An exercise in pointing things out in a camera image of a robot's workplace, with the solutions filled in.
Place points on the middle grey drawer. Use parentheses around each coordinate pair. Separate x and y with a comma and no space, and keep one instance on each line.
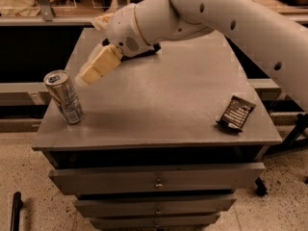
(155,206)

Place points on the grey metal railing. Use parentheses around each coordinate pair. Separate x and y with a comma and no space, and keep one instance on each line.
(48,10)

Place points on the black snack bar wrapper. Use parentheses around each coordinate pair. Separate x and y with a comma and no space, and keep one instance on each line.
(236,114)

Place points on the black bar on floor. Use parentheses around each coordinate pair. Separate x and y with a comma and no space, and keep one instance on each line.
(16,209)

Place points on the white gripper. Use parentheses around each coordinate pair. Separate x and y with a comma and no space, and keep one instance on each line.
(123,31)

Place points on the bottom grey drawer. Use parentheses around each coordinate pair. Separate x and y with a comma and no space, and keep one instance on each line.
(154,222)

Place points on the grey drawer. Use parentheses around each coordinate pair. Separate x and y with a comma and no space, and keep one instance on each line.
(155,206)
(156,179)
(154,222)

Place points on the black stand leg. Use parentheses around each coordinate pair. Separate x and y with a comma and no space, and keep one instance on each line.
(293,129)

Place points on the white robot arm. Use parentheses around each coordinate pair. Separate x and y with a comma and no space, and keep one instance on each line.
(278,45)

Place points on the top grey drawer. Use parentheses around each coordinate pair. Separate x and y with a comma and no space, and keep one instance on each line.
(156,179)

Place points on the silver red bull can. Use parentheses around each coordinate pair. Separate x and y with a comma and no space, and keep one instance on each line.
(65,96)

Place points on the grey drawer cabinet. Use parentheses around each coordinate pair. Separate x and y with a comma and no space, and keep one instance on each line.
(161,110)

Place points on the dark blue chip bag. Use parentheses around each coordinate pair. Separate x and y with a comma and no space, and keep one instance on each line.
(136,51)

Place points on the black cabinet caster wheel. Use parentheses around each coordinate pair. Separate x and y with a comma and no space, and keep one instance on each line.
(261,189)

